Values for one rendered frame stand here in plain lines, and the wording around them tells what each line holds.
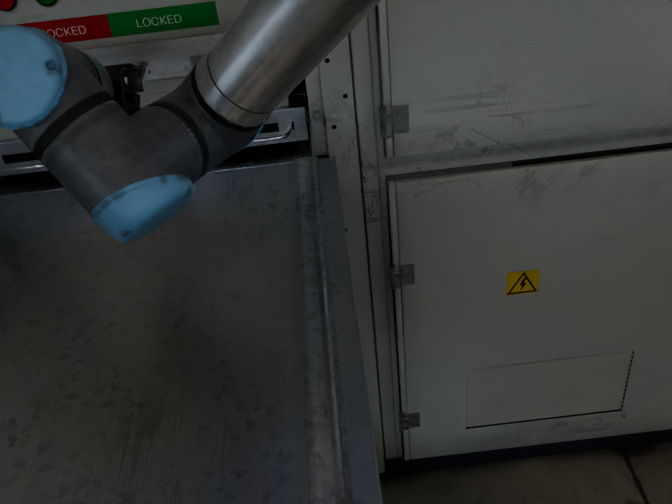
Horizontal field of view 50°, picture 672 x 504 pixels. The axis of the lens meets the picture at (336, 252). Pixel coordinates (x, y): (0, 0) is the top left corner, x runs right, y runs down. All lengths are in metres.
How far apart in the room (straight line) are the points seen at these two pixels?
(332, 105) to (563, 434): 0.95
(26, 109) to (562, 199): 0.89
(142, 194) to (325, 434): 0.30
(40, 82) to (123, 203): 0.12
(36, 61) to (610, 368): 1.27
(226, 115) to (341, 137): 0.46
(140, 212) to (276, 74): 0.18
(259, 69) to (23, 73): 0.20
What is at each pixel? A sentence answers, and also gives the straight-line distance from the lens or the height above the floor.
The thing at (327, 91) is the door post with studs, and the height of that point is 0.96.
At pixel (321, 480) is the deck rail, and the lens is 0.72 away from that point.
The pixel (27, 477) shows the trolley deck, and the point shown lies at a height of 0.85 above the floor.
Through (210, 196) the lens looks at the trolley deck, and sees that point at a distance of 1.14.
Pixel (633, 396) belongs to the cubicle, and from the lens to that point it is 1.71.
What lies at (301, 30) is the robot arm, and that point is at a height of 1.21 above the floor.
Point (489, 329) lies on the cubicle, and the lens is 1.45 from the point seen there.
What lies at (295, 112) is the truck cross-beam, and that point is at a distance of 1.19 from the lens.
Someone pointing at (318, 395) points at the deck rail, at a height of 0.85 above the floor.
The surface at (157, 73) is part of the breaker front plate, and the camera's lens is 1.18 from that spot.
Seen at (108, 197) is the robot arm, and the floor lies 1.10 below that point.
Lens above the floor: 1.43
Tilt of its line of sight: 37 degrees down
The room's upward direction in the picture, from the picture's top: 7 degrees counter-clockwise
